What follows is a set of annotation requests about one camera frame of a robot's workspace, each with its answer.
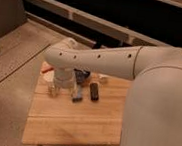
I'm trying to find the white cloth bundle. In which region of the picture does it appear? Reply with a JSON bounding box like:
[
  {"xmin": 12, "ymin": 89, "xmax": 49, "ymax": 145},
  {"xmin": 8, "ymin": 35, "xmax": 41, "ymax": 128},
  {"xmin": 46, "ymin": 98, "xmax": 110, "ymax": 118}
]
[{"xmin": 98, "ymin": 74, "xmax": 108, "ymax": 83}]

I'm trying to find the black rectangular block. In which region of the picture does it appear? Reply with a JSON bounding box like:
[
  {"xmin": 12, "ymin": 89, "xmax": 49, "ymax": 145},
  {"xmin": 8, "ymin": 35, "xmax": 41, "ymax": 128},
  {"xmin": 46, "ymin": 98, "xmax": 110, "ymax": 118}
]
[{"xmin": 89, "ymin": 83, "xmax": 99, "ymax": 101}]

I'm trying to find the wooden board table top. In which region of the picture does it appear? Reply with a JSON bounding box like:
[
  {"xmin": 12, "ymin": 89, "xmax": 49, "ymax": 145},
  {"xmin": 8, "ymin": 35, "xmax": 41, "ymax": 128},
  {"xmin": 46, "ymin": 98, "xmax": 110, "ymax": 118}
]
[{"xmin": 21, "ymin": 59, "xmax": 133, "ymax": 146}]

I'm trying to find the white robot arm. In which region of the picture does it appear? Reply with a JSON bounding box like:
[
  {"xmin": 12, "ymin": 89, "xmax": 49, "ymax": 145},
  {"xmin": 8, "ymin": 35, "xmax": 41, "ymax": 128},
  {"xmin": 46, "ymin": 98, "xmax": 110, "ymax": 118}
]
[{"xmin": 45, "ymin": 37, "xmax": 182, "ymax": 146}]

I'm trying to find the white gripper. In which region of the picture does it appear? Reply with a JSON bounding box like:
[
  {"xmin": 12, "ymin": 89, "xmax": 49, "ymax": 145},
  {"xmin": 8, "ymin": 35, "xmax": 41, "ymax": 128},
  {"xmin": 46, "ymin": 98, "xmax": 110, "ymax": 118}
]
[{"xmin": 51, "ymin": 68, "xmax": 76, "ymax": 97}]

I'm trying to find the blue grey rectangular block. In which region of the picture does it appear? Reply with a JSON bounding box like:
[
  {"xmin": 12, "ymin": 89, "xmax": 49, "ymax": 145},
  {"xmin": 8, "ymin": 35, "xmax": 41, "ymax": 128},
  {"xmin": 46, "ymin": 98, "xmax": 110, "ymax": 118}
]
[{"xmin": 72, "ymin": 85, "xmax": 83, "ymax": 103}]

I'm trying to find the dark ceramic bowl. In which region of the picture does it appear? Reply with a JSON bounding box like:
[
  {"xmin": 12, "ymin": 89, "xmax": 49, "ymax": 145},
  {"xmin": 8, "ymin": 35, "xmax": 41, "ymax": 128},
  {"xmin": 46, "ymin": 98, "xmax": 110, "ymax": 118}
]
[{"xmin": 74, "ymin": 70, "xmax": 90, "ymax": 84}]

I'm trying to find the orange carrot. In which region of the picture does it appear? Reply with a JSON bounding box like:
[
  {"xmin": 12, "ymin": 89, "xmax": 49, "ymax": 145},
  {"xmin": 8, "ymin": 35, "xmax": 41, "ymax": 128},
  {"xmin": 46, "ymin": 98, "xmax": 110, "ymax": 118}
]
[{"xmin": 41, "ymin": 67, "xmax": 54, "ymax": 73}]

